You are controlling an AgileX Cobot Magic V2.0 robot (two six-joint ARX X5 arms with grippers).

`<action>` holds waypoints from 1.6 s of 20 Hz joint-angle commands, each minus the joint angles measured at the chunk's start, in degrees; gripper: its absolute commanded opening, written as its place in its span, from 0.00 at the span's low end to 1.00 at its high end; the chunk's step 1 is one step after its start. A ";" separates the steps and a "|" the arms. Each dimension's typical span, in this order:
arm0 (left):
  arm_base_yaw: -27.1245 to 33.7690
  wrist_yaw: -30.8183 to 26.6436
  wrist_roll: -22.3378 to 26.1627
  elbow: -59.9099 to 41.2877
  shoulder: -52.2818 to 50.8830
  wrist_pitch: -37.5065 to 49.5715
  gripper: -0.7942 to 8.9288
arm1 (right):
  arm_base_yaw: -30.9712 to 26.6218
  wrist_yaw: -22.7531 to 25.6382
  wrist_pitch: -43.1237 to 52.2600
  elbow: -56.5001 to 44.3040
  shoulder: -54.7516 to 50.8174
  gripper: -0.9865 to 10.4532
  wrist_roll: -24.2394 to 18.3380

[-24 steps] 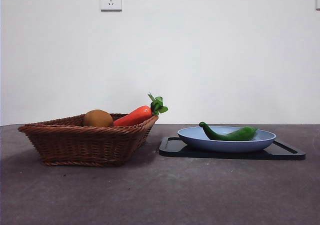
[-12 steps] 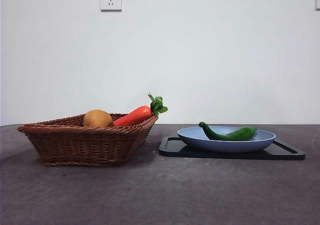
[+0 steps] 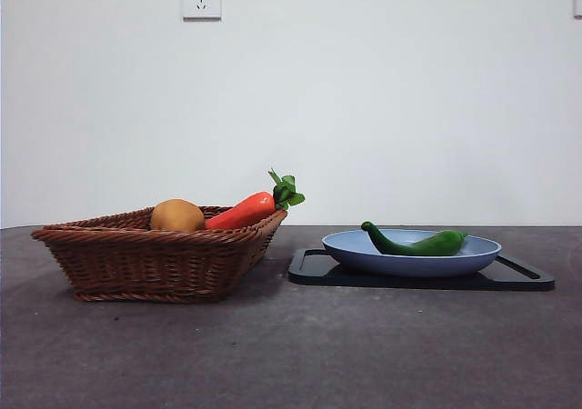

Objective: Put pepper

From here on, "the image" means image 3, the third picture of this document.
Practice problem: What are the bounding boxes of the green pepper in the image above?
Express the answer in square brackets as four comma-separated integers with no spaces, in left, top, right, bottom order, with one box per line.
[361,221,468,257]

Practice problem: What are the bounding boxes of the blue round plate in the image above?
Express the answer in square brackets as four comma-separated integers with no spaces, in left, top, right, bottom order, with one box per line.
[321,229,502,278]

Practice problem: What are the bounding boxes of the yellow-brown potato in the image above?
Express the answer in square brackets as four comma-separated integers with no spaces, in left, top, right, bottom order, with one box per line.
[150,198,206,234]

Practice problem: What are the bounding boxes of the brown wicker basket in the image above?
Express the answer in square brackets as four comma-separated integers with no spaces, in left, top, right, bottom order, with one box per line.
[30,205,289,304]

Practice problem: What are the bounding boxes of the orange carrot with green leaves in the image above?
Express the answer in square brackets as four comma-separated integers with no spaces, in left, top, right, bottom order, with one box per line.
[205,168,306,231]

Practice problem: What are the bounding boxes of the black rectangular tray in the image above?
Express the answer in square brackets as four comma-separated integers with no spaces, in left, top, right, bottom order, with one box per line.
[287,247,557,292]

